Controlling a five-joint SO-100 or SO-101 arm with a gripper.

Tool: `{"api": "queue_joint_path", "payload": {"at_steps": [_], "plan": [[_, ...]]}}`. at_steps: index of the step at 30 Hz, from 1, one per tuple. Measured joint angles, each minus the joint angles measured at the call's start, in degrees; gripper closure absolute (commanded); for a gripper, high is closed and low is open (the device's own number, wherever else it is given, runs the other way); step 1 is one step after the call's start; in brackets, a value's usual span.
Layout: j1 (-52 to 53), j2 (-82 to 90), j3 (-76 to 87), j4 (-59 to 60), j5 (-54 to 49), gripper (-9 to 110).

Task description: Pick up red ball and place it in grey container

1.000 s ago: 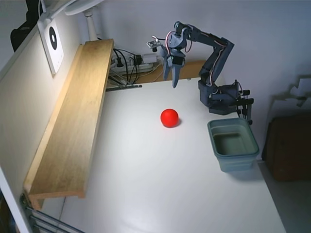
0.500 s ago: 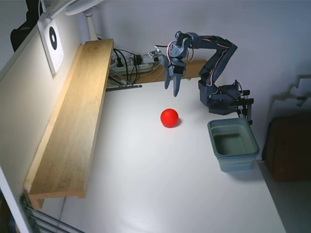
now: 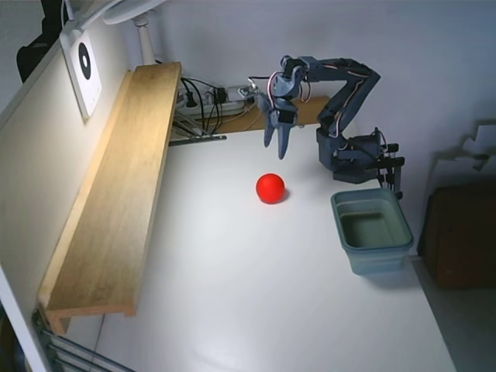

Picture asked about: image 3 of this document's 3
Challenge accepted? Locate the small wrist camera board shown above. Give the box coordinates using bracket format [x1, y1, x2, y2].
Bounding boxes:
[236, 77, 260, 104]

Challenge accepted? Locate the white device with black circle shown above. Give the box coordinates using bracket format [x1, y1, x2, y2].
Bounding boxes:
[60, 29, 104, 124]

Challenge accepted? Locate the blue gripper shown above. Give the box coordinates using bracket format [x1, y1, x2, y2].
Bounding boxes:
[257, 69, 304, 160]

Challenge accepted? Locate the long wooden shelf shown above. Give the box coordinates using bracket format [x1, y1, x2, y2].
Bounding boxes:
[37, 61, 183, 336]

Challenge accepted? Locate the red ball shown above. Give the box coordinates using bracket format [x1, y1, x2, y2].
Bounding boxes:
[255, 173, 287, 205]

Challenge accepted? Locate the white partition panel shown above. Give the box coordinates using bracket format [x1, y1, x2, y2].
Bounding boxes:
[0, 33, 135, 372]

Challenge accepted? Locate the white power strip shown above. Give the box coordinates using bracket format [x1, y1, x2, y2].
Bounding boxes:
[176, 98, 248, 115]

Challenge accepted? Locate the white desk lamp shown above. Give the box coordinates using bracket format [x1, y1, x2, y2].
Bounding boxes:
[69, 0, 168, 66]

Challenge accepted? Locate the silver metal bracket rail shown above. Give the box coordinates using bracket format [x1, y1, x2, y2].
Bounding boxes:
[168, 115, 229, 147]

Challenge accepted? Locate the dark brown cabinet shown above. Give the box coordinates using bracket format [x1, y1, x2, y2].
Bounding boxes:
[420, 184, 496, 290]

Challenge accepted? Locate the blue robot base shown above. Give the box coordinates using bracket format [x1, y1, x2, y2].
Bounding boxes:
[315, 126, 391, 183]

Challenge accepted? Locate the grey metal shelf frame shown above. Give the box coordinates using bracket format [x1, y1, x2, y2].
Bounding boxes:
[31, 304, 131, 372]

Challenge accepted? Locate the black table clamp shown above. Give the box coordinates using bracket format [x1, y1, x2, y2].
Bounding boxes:
[367, 143, 406, 202]

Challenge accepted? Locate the grey plastic container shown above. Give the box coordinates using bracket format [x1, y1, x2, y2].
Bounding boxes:
[330, 188, 415, 277]

